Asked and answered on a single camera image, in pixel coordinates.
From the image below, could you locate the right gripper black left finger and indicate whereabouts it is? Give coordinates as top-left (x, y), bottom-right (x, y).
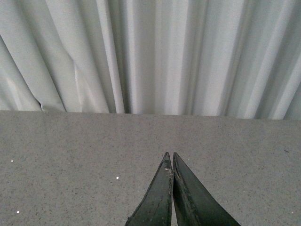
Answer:
top-left (126, 152), bottom-right (174, 226)

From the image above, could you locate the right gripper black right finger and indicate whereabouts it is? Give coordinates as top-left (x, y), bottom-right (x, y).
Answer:
top-left (173, 153), bottom-right (239, 226)

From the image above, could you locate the white curtain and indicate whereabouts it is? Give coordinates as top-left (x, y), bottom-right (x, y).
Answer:
top-left (0, 0), bottom-right (301, 120)

